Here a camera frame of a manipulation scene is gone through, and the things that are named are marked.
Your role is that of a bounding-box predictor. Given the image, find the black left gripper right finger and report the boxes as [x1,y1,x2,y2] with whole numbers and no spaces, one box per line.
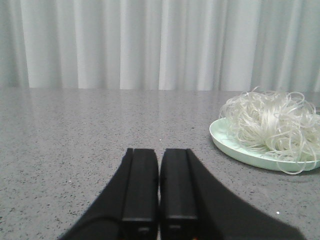
[160,148,305,240]

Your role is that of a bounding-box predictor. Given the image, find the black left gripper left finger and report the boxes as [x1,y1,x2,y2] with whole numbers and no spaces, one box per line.
[61,148,159,240]

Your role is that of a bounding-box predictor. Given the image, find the white vermicelli noodle bundle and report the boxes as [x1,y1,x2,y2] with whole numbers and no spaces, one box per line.
[219,90,320,175]

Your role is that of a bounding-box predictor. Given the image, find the light green round plate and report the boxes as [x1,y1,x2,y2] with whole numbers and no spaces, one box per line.
[209,118,320,175]

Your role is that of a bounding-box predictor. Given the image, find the white pleated curtain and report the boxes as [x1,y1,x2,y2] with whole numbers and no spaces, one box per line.
[0,0,320,92]

